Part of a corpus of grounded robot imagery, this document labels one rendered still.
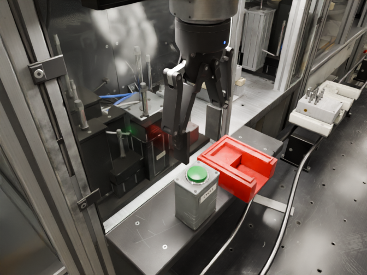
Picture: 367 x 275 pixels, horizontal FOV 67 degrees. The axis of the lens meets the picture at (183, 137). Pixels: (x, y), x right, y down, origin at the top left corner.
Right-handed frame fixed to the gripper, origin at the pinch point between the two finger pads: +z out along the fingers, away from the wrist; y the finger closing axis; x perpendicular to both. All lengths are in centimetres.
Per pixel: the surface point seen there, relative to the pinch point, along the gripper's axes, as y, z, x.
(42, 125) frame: 20.6, -8.5, -10.5
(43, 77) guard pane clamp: 18.7, -14.8, -10.1
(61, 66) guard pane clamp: 16.0, -15.4, -10.2
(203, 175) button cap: -0.4, 8.8, 1.4
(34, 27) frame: 17.8, -20.7, -10.5
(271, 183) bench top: -42, 44, 1
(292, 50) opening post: -66, 5, -11
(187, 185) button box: 3.0, 9.9, 0.3
